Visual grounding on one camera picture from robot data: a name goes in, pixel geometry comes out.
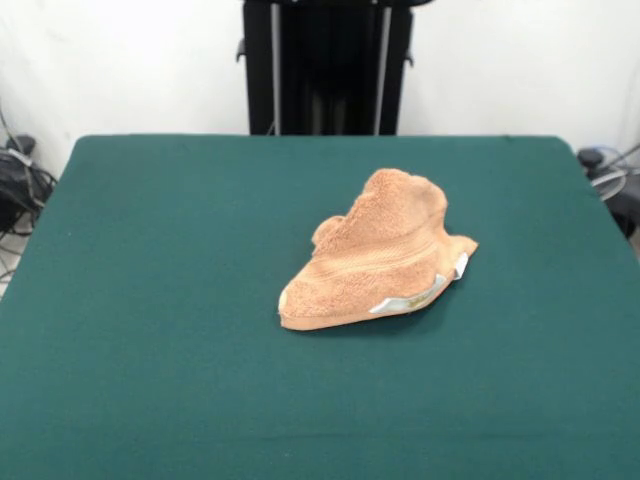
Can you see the orange terry towel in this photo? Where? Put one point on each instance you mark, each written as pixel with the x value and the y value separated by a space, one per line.
pixel 380 250

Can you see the dark green table cloth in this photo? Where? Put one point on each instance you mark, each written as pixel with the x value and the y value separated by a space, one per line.
pixel 150 300

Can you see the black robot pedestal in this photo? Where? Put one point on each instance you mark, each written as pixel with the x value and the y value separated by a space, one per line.
pixel 325 75

